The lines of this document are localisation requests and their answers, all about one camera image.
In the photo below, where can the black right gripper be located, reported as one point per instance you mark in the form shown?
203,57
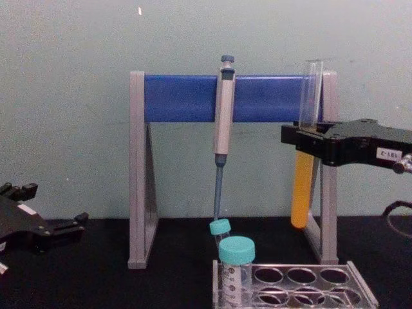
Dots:
357,141

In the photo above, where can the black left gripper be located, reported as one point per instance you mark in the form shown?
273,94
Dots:
22,228

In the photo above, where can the glass test tube orange liquid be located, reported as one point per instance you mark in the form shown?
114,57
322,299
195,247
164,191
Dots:
302,193

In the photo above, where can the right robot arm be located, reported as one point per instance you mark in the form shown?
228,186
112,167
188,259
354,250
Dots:
405,164

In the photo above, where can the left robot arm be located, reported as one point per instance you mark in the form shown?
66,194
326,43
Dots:
2,265

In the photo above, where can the black table cloth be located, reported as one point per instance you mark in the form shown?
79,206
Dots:
96,283

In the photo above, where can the grey and blue pipette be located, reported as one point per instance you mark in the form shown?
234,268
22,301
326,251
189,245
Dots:
224,122

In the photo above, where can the grey stand with blue panel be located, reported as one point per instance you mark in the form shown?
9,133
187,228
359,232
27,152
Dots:
186,98

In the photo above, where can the small tube with teal cap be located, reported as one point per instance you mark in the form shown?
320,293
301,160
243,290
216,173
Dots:
220,227

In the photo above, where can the large tube with teal cap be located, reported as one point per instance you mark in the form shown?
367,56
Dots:
236,251

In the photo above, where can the clear plastic tube rack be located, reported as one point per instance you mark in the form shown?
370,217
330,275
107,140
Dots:
357,283

